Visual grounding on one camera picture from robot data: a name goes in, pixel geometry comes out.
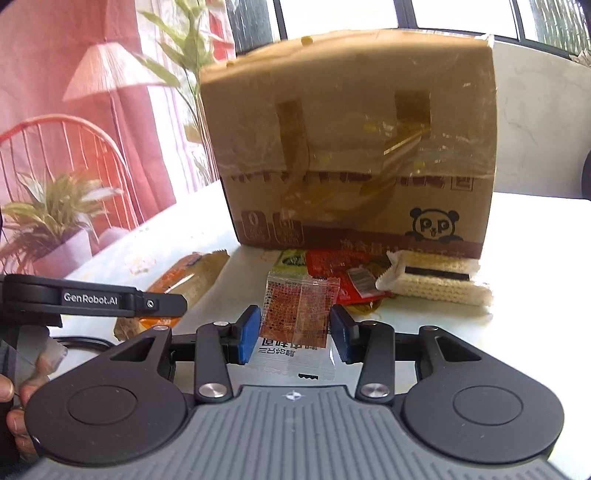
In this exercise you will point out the pink printed curtain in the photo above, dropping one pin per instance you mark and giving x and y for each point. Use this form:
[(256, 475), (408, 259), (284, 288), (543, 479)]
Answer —
[(92, 115)]

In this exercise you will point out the brown cardboard box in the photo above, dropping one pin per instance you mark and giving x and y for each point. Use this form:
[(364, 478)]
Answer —
[(351, 147)]

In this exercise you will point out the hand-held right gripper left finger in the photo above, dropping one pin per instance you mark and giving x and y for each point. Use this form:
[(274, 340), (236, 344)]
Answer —
[(249, 333)]

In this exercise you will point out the white snack packet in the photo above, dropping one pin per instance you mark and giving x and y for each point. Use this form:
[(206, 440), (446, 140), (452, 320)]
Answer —
[(295, 362)]

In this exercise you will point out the person's left hand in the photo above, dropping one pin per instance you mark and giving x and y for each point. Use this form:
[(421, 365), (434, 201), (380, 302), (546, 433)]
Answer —
[(21, 429)]

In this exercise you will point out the orange bread packet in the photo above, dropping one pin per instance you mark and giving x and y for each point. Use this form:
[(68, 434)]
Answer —
[(194, 277)]

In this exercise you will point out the black framed window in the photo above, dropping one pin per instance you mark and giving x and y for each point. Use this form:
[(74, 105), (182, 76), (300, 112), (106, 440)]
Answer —
[(461, 18)]

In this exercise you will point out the green snack packet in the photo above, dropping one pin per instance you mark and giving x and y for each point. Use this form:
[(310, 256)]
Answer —
[(291, 259)]

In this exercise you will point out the clear red snack packet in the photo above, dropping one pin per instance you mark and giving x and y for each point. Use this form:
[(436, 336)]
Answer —
[(295, 304)]

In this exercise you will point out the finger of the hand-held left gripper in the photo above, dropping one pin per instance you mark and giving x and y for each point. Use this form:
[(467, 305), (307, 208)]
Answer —
[(166, 305)]

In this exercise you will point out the cream wafer packet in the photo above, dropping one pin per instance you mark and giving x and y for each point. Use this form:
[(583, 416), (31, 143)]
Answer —
[(434, 288)]

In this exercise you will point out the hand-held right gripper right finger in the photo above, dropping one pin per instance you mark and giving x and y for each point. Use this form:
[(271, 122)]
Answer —
[(341, 335)]

